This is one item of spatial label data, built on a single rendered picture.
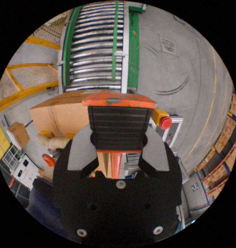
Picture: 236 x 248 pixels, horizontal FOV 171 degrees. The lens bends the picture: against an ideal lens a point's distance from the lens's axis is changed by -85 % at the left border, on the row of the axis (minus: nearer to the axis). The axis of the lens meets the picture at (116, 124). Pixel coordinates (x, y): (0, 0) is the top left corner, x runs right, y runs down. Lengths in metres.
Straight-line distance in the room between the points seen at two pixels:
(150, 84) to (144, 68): 0.29
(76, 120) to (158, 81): 1.40
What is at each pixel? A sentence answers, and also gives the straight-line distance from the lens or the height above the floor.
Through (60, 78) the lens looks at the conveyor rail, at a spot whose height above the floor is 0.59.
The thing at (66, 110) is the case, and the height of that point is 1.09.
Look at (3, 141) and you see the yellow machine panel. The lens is 7.61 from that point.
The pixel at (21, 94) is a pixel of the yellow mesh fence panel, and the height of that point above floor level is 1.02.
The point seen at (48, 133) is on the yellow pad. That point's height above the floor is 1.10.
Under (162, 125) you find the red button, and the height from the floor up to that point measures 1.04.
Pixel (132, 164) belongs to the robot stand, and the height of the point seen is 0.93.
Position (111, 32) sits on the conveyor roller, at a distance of 0.96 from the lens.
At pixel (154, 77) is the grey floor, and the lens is 1.46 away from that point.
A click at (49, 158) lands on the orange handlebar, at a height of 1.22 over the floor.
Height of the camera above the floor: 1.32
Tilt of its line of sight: 59 degrees down
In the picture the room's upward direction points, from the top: 179 degrees counter-clockwise
